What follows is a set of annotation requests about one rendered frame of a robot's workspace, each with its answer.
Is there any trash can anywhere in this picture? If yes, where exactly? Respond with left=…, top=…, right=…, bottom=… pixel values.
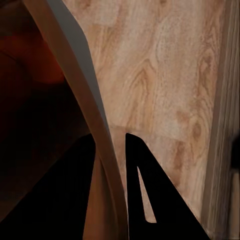
left=0, top=0, right=129, bottom=240

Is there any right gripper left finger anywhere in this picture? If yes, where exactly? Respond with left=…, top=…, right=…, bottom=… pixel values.
left=0, top=133, right=96, bottom=240

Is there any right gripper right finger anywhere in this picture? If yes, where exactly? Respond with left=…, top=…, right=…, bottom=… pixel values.
left=125, top=133, right=211, bottom=240

